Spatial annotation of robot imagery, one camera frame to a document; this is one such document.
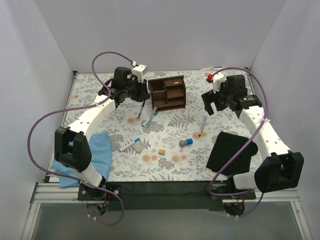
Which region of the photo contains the light blue cloth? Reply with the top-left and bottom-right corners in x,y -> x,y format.
51,131 -> 112,188

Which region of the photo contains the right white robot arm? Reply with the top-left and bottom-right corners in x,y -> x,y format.
201,73 -> 304,199

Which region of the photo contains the brown wooden desk organizer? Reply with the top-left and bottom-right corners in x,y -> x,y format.
148,75 -> 187,112

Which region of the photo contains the light blue pen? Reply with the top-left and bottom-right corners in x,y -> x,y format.
150,106 -> 157,117

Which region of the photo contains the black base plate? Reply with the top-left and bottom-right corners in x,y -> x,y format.
77,182 -> 256,213

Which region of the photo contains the black cloth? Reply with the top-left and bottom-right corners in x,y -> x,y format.
206,131 -> 258,176

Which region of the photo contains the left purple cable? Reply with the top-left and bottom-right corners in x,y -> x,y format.
26,51 -> 137,226

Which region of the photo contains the blue capped white marker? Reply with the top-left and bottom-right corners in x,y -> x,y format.
119,138 -> 140,152

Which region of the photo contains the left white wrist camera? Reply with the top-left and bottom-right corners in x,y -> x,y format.
131,64 -> 148,83

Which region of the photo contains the grey blue glue stick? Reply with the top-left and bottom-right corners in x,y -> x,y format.
179,138 -> 193,148

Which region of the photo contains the green capped white marker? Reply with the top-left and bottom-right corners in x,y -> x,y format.
142,111 -> 158,127

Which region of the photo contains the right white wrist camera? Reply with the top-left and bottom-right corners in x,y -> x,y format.
206,72 -> 226,93

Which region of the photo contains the small yellow eraser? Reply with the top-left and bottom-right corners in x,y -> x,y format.
158,149 -> 166,155

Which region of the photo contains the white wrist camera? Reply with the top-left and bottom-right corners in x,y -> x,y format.
206,72 -> 226,93
131,64 -> 148,83

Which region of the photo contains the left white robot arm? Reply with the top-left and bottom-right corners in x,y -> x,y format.
54,64 -> 150,200

